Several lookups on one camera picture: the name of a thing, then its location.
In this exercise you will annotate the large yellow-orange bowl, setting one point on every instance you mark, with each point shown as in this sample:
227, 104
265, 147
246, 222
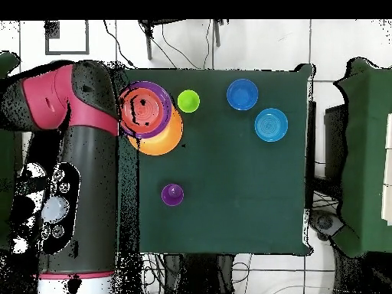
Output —
165, 144

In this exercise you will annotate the purple bowl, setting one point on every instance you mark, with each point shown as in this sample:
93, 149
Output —
167, 104

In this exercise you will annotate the small orange bowl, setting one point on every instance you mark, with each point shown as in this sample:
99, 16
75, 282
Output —
147, 113

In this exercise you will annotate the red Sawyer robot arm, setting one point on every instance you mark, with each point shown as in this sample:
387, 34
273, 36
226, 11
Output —
88, 183

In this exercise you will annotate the purple cup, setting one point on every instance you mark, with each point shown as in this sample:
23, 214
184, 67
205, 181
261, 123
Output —
172, 194

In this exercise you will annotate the dark green tablecloth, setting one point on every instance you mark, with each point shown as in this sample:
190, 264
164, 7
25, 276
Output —
229, 199

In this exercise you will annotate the green cup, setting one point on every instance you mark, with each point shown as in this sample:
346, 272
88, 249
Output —
188, 101

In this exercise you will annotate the dark blue bowl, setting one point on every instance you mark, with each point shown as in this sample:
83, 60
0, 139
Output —
242, 94

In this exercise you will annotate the flat-bottomed light blue bowl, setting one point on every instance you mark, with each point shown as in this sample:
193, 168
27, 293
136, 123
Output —
271, 124

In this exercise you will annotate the black tripod stand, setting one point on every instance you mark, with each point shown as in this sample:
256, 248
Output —
149, 46

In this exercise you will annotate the black chair base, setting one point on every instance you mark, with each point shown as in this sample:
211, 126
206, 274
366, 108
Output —
324, 222

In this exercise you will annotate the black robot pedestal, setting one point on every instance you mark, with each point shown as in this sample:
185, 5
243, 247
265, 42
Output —
196, 275

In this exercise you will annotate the black square floor frame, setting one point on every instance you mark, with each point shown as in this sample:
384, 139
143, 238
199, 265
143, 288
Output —
52, 29

